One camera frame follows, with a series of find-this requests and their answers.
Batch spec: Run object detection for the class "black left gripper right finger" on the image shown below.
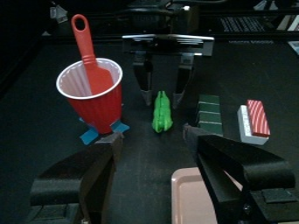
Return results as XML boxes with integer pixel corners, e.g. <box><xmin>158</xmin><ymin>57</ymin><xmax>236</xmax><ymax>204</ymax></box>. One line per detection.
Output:
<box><xmin>181</xmin><ymin>123</ymin><xmax>299</xmax><ymax>224</ymax></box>

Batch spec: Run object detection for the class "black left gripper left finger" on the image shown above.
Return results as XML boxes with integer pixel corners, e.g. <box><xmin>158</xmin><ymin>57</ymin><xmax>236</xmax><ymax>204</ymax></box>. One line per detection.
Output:
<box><xmin>28</xmin><ymin>132</ymin><xmax>124</xmax><ymax>224</ymax></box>

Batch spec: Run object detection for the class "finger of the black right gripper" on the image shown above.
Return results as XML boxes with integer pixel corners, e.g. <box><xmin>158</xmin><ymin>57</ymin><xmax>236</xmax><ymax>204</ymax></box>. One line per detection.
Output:
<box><xmin>172</xmin><ymin>52</ymin><xmax>195</xmax><ymax>110</ymax></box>
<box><xmin>132</xmin><ymin>51</ymin><xmax>154</xmax><ymax>107</ymax></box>

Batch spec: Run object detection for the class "dark green toy sushi roll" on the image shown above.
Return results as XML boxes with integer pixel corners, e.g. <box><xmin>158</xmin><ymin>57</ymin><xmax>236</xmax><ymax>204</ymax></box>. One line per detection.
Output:
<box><xmin>195</xmin><ymin>94</ymin><xmax>224</xmax><ymax>137</ymax></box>

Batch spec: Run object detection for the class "green toy pea pod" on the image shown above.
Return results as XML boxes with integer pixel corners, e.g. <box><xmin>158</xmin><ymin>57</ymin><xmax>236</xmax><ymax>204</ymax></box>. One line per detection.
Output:
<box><xmin>150</xmin><ymin>90</ymin><xmax>173</xmax><ymax>134</ymax></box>

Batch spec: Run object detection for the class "blue star-shaped piece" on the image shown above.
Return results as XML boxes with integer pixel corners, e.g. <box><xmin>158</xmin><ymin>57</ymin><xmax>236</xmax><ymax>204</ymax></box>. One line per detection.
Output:
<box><xmin>78</xmin><ymin>117</ymin><xmax>98</xmax><ymax>146</ymax></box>

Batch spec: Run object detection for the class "pink plastic tray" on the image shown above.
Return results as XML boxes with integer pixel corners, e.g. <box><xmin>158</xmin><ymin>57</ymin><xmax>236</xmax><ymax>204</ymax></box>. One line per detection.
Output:
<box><xmin>169</xmin><ymin>166</ymin><xmax>244</xmax><ymax>224</ymax></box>

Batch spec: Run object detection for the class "red plastic cup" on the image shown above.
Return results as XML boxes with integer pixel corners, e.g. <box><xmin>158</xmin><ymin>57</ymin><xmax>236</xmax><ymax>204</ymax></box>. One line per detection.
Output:
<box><xmin>54</xmin><ymin>57</ymin><xmax>124</xmax><ymax>136</ymax></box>

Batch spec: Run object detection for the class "blue tape piece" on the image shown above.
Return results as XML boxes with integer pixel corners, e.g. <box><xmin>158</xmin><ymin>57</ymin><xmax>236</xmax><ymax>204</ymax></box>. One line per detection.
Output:
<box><xmin>109</xmin><ymin>120</ymin><xmax>130</xmax><ymax>134</ymax></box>

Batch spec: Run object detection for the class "red toy spatula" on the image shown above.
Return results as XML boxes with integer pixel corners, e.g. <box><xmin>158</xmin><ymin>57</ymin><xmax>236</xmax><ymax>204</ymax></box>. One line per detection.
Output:
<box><xmin>69</xmin><ymin>13</ymin><xmax>114</xmax><ymax>96</ymax></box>

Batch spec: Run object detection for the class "red striped white toy nigiri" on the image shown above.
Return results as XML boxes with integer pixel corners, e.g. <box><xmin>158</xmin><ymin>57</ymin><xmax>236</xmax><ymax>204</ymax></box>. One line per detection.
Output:
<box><xmin>236</xmin><ymin>99</ymin><xmax>272</xmax><ymax>146</ymax></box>

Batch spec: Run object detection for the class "grey frame corner clamp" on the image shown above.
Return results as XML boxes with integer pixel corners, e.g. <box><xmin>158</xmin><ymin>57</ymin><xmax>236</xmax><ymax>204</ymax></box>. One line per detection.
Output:
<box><xmin>49</xmin><ymin>3</ymin><xmax>69</xmax><ymax>25</ymax></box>

